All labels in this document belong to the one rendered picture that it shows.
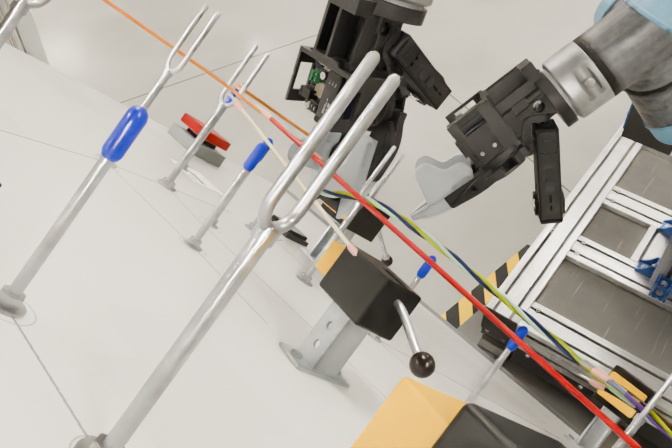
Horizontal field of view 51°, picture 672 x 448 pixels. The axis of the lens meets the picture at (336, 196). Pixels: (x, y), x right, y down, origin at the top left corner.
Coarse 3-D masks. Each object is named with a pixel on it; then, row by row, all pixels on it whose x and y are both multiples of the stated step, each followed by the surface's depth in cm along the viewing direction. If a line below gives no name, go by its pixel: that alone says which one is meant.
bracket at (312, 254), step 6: (336, 222) 74; (330, 228) 73; (324, 234) 73; (330, 234) 74; (348, 234) 73; (354, 234) 74; (318, 240) 74; (324, 240) 74; (342, 240) 73; (348, 240) 74; (318, 246) 74; (324, 246) 74; (306, 252) 74; (312, 252) 74; (318, 252) 74; (312, 258) 73
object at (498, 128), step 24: (528, 72) 74; (480, 96) 80; (504, 96) 76; (528, 96) 75; (552, 96) 73; (456, 120) 77; (480, 120) 75; (504, 120) 76; (528, 120) 75; (576, 120) 75; (456, 144) 75; (480, 144) 75; (504, 144) 75; (528, 144) 76; (480, 168) 77
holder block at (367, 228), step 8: (328, 208) 72; (376, 208) 72; (360, 216) 71; (368, 216) 72; (384, 216) 73; (352, 224) 71; (360, 224) 71; (368, 224) 72; (376, 224) 73; (360, 232) 72; (368, 232) 73; (376, 232) 74; (368, 240) 74
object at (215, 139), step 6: (186, 114) 87; (186, 120) 87; (192, 120) 86; (198, 120) 88; (192, 126) 86; (198, 126) 85; (192, 132) 87; (198, 132) 85; (210, 132) 85; (216, 132) 89; (210, 138) 86; (216, 138) 86; (222, 138) 88; (210, 144) 88; (216, 144) 87; (222, 144) 88; (228, 144) 88
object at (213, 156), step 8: (176, 128) 87; (184, 128) 88; (176, 136) 86; (184, 136) 86; (192, 136) 86; (184, 144) 85; (200, 152) 85; (208, 152) 86; (216, 152) 87; (208, 160) 87; (216, 160) 88
